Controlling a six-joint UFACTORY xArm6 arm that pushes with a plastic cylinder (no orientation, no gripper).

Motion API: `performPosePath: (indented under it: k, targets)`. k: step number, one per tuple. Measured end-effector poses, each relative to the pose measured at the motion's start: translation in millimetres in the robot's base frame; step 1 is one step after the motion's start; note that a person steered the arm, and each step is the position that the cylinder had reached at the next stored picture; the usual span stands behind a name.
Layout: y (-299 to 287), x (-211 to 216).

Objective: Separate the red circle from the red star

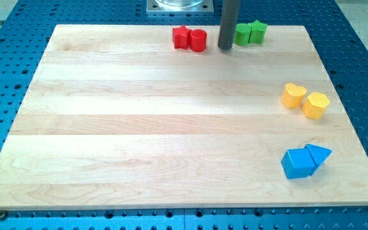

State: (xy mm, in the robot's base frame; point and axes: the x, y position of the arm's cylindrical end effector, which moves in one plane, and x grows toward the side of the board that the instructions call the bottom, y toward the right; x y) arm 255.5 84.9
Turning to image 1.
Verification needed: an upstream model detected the yellow hexagon block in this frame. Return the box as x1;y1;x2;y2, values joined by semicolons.
302;92;330;119

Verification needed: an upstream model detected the light wooden board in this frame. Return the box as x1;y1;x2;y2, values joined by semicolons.
0;25;368;210

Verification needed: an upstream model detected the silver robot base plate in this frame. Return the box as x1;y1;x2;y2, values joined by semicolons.
146;0;214;13

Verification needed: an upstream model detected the yellow heart block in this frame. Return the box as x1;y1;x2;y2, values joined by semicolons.
280;82;307;109

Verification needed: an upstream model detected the blue triangle block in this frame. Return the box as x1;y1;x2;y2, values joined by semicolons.
305;144;332;176

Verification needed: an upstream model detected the green star block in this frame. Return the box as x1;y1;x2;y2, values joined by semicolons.
249;20;268;44

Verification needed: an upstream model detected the red cylinder block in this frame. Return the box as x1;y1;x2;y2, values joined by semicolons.
190;29;207;52

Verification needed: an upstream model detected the green cylinder block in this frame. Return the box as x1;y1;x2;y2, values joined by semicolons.
234;23;252;46

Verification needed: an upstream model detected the blue perforated metal table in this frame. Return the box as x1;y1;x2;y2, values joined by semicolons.
0;0;368;229

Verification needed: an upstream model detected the red star block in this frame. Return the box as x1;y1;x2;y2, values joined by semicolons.
172;25;192;50

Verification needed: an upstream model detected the blue cube block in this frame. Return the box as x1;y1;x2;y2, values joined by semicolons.
280;148;316;179

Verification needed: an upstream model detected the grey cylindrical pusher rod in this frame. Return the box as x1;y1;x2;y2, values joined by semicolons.
217;0;241;50

